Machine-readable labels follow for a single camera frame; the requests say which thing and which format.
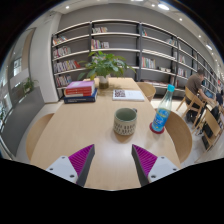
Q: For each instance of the far right wooden chair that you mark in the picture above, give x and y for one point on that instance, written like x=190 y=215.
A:
x=148 y=89

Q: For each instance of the patterned ceramic mug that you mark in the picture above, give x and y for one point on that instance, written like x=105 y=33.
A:
x=125 y=120

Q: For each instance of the black backpack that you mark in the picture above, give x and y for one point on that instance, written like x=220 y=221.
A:
x=207 y=130

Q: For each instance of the dark blue book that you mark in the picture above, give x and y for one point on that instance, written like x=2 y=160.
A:
x=81 y=99

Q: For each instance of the small plant on ledge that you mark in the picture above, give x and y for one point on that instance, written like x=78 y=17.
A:
x=28 y=85

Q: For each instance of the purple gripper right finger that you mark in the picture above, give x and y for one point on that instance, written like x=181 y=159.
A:
x=150 y=167

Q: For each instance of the open white magazine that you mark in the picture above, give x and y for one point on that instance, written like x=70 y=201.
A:
x=127 y=95

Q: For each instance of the red round coaster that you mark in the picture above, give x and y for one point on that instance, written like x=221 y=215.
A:
x=154 y=130

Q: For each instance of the wooden chair with bag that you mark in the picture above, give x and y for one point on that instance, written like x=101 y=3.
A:
x=215 y=126

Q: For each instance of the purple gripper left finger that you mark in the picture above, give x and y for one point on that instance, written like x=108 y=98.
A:
x=74 y=168

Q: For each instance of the clear blue water bottle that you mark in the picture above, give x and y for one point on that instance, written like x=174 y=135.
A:
x=164 y=108

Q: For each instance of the grey wall bookshelf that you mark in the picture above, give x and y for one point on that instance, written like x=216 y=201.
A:
x=153 y=54

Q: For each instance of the right near wooden chair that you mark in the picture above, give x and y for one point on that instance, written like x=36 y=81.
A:
x=180 y=134

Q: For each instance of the red book on stack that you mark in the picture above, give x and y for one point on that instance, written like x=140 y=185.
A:
x=80 y=88

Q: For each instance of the left near wooden chair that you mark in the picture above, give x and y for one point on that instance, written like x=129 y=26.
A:
x=35 y=134

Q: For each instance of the wooden chair under person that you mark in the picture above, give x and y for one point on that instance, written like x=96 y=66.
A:
x=192 y=103

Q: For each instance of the green potted plant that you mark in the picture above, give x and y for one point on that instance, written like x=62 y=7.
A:
x=102 y=65

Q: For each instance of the seated person brown shirt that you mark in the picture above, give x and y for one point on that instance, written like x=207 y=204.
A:
x=194 y=83

